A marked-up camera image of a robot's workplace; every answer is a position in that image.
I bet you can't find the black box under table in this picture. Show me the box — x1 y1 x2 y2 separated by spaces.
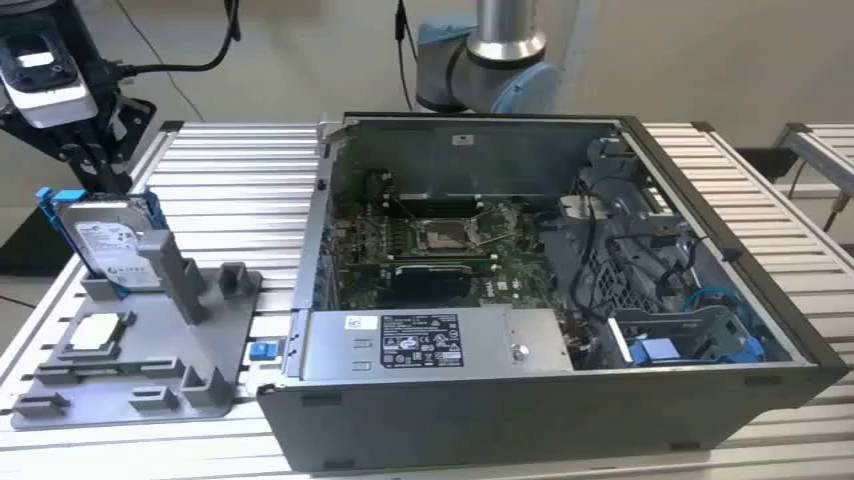
736 147 800 184

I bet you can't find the CPU socket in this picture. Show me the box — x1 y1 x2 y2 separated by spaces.
417 217 482 254

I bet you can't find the blue wire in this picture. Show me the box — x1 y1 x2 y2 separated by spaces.
682 286 746 327

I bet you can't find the short black wire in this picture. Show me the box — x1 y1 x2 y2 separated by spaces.
655 233 710 302

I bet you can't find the silver power supply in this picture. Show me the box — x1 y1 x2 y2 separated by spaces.
298 307 577 379

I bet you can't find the long expansion slot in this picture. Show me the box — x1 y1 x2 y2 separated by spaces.
383 252 499 263

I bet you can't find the black monitor stand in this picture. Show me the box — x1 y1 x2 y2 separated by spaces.
0 198 90 277

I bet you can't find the metal socket cover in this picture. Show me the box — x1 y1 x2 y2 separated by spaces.
474 206 522 238

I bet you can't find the grey metal drive cage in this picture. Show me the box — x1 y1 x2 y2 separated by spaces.
538 164 730 322

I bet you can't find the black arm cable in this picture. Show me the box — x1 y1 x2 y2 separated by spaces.
393 0 417 109

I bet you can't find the green motherboard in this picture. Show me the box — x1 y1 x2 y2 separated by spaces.
330 198 563 312

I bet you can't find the thin black wall cable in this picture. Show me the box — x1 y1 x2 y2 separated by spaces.
163 69 206 122

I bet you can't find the neighbouring slatted metal table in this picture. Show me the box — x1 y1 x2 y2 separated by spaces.
773 121 854 201

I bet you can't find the hard disk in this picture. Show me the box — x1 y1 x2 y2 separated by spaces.
36 187 168 301

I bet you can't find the dangling grey cable plug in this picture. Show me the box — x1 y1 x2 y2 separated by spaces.
825 193 850 232

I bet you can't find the black camera cable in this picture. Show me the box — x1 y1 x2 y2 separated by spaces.
116 0 243 77

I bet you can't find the silver CPU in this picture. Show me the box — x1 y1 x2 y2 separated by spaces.
71 314 130 350

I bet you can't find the long black wire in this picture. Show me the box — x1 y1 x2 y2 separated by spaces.
571 175 633 322

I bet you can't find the open dark grey PC case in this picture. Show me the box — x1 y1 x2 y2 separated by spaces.
257 110 850 474

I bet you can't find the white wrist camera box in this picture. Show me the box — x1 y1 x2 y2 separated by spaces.
0 32 100 130

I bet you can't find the grey disk bay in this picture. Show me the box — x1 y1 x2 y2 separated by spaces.
605 303 766 369

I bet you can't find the grey parts rack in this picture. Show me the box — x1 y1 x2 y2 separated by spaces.
11 229 269 432

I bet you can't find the black graphics card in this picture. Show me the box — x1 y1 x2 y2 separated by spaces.
391 263 474 308

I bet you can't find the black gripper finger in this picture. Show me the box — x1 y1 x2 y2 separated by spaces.
92 96 159 195
0 116 110 195

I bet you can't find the thin wire locking lever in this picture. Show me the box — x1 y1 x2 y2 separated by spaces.
389 193 423 224

